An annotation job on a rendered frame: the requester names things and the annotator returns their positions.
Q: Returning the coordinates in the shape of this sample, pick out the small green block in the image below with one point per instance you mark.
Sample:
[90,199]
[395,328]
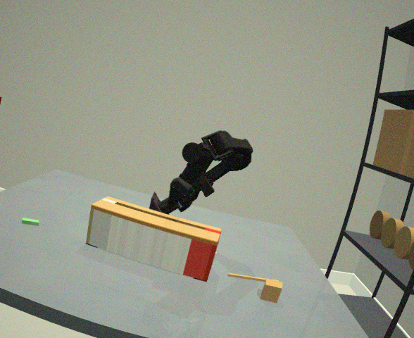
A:
[30,221]

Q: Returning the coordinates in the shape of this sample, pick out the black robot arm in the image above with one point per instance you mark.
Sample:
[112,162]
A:
[234,154]

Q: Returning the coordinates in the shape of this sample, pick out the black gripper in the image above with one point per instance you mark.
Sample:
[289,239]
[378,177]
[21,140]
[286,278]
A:
[181,187]

